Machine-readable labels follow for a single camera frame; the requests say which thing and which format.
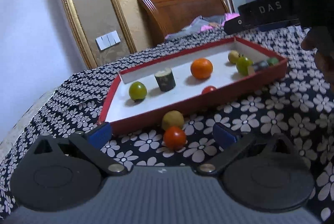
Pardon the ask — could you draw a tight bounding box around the red tomato front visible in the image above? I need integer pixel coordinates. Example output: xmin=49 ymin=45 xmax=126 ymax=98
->
xmin=163 ymin=126 xmax=187 ymax=150

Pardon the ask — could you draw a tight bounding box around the small red cherry tomato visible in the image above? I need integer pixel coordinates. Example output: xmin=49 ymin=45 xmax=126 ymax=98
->
xmin=201 ymin=85 xmax=217 ymax=94

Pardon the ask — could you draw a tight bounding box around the yellow-brown longan fruit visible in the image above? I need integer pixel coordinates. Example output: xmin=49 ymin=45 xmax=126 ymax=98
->
xmin=161 ymin=110 xmax=185 ymax=131

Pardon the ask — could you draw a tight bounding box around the green cucumber chunk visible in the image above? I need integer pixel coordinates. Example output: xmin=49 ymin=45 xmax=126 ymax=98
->
xmin=267 ymin=57 xmax=280 ymax=66

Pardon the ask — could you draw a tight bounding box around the green tomato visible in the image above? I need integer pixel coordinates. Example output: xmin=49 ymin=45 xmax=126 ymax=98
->
xmin=129 ymin=81 xmax=147 ymax=101
xmin=235 ymin=55 xmax=253 ymax=76

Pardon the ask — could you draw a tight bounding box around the orange mandarin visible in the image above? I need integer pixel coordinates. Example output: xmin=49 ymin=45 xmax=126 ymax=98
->
xmin=190 ymin=58 xmax=213 ymax=80

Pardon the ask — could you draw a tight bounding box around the brown kiwi fruit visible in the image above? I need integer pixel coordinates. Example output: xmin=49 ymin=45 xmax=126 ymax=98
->
xmin=228 ymin=50 xmax=239 ymax=64

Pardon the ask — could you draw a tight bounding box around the dark sugarcane piece small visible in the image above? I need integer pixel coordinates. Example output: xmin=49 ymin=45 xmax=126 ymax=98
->
xmin=154 ymin=68 xmax=176 ymax=92

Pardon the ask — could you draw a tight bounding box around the person's right hand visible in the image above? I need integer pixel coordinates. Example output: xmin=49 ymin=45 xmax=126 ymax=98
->
xmin=301 ymin=27 xmax=333 ymax=90

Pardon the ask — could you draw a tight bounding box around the black floral tablecloth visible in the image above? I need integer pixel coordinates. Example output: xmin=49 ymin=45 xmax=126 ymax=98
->
xmin=1 ymin=27 xmax=333 ymax=220

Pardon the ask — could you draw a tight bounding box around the red shallow cardboard tray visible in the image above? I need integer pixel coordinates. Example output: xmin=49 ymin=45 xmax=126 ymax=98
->
xmin=99 ymin=37 xmax=288 ymax=135

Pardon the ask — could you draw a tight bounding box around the grey and pink bedding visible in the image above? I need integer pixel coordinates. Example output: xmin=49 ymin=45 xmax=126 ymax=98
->
xmin=165 ymin=13 xmax=239 ymax=41

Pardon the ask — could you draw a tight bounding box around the wooden bed headboard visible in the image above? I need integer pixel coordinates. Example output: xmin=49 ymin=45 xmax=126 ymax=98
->
xmin=137 ymin=0 xmax=229 ymax=46

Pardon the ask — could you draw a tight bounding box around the white wall switch panel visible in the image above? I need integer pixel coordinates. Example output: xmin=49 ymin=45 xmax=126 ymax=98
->
xmin=95 ymin=31 xmax=121 ymax=51

